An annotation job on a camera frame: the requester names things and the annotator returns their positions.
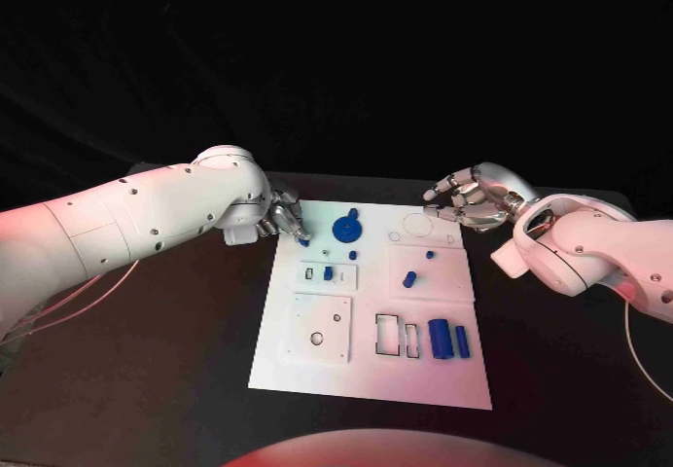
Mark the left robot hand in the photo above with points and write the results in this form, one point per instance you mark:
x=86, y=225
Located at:
x=284, y=215

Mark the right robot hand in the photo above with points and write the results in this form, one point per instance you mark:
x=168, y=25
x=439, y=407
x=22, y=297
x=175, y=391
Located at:
x=489, y=199

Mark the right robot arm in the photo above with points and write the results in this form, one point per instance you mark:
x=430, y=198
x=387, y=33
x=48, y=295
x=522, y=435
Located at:
x=594, y=248

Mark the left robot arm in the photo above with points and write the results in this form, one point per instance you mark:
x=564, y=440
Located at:
x=158, y=204

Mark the white task board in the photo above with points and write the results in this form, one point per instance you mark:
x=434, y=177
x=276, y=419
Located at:
x=368, y=310

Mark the blue gear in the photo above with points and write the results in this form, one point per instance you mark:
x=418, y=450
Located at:
x=346, y=227

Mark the blue rectangular plug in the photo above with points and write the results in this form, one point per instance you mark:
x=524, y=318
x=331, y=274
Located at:
x=328, y=273

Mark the short blue cylinder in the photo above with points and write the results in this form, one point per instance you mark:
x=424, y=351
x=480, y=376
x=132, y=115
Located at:
x=410, y=279

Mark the thick blue cylinder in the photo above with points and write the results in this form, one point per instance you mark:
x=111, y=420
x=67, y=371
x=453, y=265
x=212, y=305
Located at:
x=440, y=338

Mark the thin long blue cylinder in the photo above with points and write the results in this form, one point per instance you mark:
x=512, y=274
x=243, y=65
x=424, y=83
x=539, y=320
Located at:
x=463, y=341

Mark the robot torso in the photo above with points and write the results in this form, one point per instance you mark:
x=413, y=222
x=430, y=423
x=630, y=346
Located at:
x=394, y=450

